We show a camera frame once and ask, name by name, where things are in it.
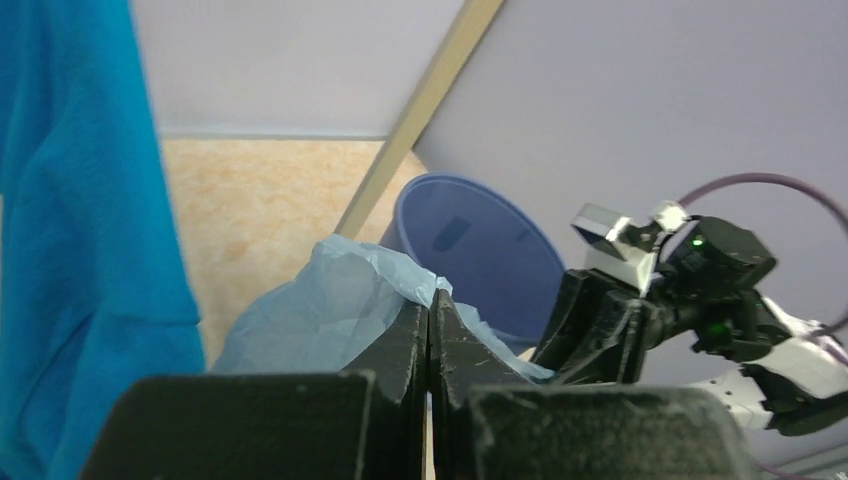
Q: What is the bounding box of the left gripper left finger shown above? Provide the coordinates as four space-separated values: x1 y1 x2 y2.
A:
81 303 429 480

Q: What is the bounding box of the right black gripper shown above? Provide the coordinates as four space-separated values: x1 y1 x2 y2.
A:
531 269 701 385

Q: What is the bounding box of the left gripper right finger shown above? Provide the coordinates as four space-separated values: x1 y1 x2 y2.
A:
429 290 759 479

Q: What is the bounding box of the light blue trash bag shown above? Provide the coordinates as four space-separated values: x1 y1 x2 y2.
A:
211 233 556 384

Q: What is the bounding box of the blue plastic trash bin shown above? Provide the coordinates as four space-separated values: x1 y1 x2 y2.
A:
380 173 566 352

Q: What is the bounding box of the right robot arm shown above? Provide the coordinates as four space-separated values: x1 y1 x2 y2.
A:
532 208 847 437

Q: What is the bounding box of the blue t-shirt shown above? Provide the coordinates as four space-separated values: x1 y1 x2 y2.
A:
1 1 205 479

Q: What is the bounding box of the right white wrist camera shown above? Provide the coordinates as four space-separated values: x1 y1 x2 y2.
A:
571 201 692 297

